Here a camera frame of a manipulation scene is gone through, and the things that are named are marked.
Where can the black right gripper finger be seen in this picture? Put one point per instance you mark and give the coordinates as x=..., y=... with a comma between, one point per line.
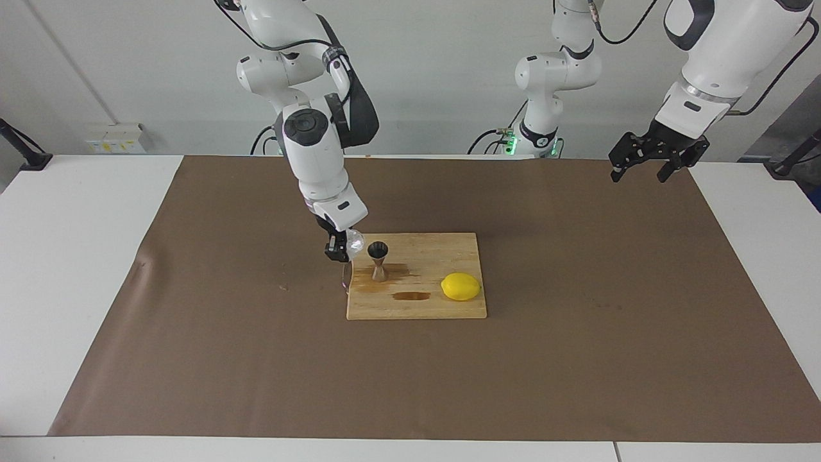
x=335, y=249

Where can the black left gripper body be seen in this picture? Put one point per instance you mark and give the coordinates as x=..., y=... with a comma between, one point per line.
x=670, y=144

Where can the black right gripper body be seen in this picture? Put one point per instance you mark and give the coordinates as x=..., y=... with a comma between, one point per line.
x=333, y=228

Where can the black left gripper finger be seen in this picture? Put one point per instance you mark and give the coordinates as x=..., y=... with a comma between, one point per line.
x=673, y=165
x=625, y=154

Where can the small clear faceted glass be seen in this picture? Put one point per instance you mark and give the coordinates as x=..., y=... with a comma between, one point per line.
x=356, y=242

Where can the steel double jigger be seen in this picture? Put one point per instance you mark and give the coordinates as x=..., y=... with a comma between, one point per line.
x=378, y=250

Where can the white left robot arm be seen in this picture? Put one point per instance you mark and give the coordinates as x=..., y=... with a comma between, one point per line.
x=737, y=38

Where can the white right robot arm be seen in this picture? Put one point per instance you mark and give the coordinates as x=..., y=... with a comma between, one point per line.
x=314, y=154

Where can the yellow lemon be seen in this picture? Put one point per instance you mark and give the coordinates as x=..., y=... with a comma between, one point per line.
x=460, y=287

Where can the brown paper table mat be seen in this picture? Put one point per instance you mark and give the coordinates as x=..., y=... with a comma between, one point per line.
x=256, y=372

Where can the blue object at table edge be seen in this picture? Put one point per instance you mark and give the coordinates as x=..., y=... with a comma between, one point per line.
x=816, y=199

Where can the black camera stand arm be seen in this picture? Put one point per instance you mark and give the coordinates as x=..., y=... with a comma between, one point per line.
x=22, y=154
x=792, y=160

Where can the white wall outlet box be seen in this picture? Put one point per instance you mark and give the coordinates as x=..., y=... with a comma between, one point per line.
x=115, y=138

